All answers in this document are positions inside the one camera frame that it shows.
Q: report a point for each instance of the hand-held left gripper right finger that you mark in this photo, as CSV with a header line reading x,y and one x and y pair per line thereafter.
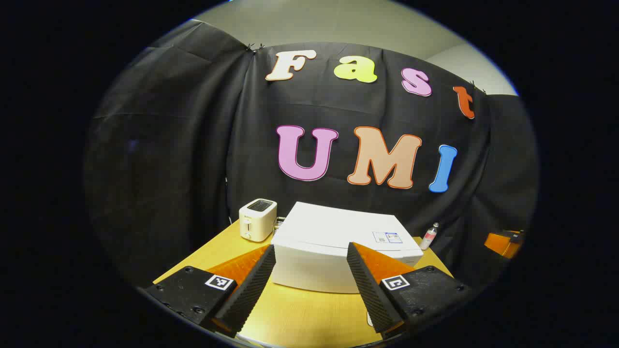
x,y
370,290

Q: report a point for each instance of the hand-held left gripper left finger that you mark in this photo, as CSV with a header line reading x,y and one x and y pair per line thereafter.
x,y
251,290

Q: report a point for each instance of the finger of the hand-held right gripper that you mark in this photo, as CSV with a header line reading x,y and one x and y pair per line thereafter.
x,y
500,244

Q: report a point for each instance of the white microwave oven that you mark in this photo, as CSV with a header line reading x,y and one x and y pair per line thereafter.
x,y
329,227

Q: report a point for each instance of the white square plate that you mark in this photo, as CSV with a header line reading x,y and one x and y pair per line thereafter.
x,y
369,319

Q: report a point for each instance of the cream toaster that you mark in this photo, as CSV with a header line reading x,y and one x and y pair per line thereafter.
x,y
256,222

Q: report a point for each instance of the small clear bottle pink label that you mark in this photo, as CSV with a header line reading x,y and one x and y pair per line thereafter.
x,y
428,238

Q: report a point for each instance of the black binder clip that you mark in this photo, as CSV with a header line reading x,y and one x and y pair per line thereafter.
x,y
252,47
478,88

